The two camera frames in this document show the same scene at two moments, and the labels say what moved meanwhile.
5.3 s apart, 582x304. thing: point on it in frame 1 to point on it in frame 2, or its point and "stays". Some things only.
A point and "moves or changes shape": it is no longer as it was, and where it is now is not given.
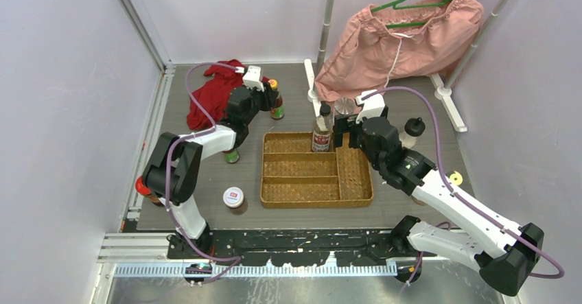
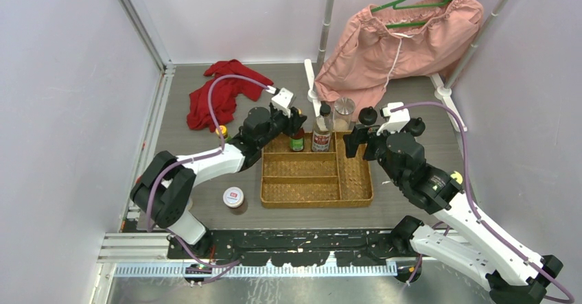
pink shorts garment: [401, 40] stays
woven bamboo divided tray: [293, 176] stays
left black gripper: [270, 96] to [293, 123]
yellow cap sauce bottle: [278, 112] moves or changes shape
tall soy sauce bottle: [322, 130] stays
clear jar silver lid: [344, 106] stays
